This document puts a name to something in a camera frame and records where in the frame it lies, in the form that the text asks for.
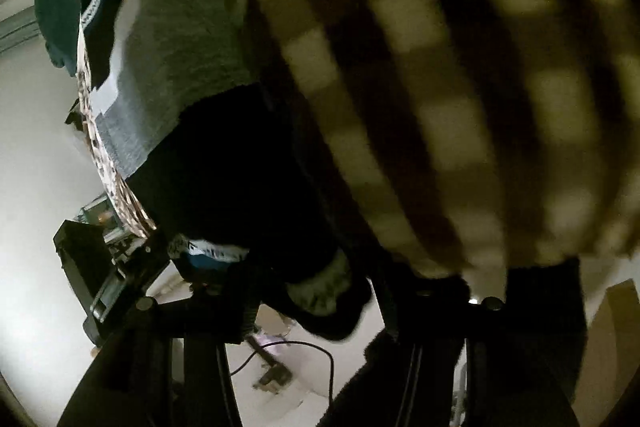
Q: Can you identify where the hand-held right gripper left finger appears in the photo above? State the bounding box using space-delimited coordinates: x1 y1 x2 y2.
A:
57 277 257 427

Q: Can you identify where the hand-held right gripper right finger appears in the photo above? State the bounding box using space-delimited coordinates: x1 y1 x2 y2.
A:
325 278 588 427

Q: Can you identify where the black grey white striped sweater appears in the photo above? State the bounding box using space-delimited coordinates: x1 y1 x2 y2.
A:
75 0 374 343

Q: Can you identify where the green shelf rack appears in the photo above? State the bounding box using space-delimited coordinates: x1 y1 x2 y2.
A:
77 194 124 236

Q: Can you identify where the floral bedspread with checked skirt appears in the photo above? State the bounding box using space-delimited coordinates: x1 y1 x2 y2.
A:
75 0 640 294

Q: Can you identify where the black floor cable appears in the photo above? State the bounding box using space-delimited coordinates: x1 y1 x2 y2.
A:
227 339 336 403

